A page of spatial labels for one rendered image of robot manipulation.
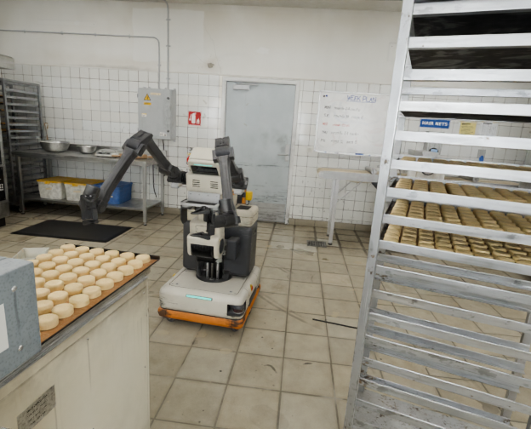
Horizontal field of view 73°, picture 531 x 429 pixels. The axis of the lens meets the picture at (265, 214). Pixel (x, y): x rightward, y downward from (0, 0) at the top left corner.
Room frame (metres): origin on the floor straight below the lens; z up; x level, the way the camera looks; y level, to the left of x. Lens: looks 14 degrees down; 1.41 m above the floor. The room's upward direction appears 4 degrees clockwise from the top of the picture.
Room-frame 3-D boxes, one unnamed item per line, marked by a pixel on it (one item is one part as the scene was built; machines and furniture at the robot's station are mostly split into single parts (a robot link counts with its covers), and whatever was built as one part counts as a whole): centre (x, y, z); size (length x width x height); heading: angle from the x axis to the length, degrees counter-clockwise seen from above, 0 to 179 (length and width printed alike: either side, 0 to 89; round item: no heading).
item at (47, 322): (0.78, 0.52, 0.91); 0.05 x 0.05 x 0.02
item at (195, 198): (2.28, 0.41, 0.87); 0.28 x 0.16 x 0.22; 80
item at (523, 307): (1.42, -0.82, 0.78); 0.64 x 0.03 x 0.03; 67
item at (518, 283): (1.42, -0.82, 0.87); 0.64 x 0.03 x 0.03; 67
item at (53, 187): (5.16, 3.07, 0.36); 0.47 x 0.39 x 0.26; 173
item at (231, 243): (2.39, 0.33, 0.55); 0.28 x 0.27 x 0.25; 80
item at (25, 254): (3.06, 2.12, 0.08); 0.30 x 0.22 x 0.16; 16
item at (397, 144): (1.56, -0.55, 0.97); 0.03 x 0.03 x 1.70; 67
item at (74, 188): (5.13, 2.67, 0.36); 0.47 x 0.38 x 0.26; 175
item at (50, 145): (5.14, 3.07, 0.95); 0.39 x 0.39 x 0.14
